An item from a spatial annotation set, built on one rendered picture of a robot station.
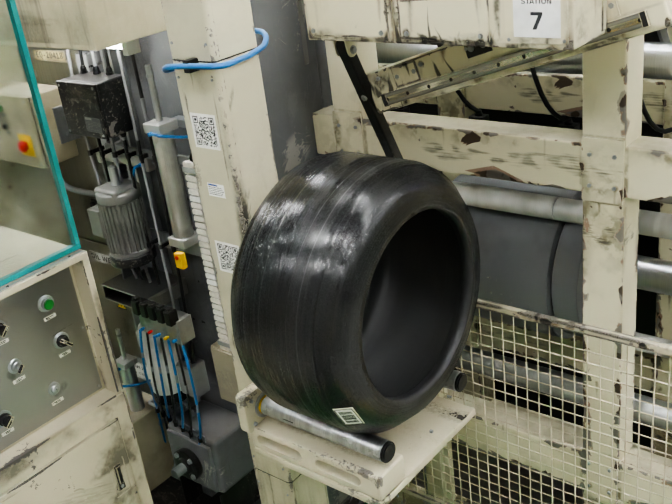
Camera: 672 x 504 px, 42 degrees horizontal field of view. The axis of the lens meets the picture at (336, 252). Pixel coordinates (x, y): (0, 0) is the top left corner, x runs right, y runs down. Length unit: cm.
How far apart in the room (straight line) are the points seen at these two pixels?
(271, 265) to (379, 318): 53
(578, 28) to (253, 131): 68
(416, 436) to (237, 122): 79
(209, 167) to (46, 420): 70
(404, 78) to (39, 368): 103
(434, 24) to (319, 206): 41
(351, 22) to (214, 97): 32
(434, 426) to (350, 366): 47
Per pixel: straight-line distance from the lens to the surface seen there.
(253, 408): 196
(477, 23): 166
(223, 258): 193
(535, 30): 160
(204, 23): 173
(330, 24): 186
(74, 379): 212
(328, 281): 152
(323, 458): 186
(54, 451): 209
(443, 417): 203
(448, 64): 188
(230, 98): 177
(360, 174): 163
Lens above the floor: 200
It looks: 25 degrees down
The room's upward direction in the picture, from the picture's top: 8 degrees counter-clockwise
